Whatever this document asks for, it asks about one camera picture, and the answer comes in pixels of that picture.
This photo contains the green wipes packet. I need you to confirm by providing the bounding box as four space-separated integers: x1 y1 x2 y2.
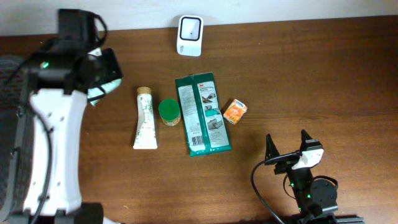
175 72 232 157

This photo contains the grey plastic mesh basket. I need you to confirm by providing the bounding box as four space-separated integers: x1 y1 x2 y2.
1 55 32 222

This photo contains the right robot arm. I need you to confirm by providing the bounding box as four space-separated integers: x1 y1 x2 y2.
265 129 364 224

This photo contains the white cream tube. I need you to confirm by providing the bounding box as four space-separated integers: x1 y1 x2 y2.
133 86 157 149

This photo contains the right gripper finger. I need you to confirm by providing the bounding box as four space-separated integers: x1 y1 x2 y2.
265 134 280 165
300 129 313 151

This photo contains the white barcode scanner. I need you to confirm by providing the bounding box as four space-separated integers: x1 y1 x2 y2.
177 15 204 57

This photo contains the light teal tissue pack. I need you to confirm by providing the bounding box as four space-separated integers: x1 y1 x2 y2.
88 78 122 106

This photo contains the green lid small jar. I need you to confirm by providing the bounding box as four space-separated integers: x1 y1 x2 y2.
159 98 181 126

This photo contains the small orange tissue pack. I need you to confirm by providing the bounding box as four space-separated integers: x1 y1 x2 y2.
223 99 248 124

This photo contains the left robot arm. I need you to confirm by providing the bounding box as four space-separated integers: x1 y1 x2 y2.
1 9 122 224

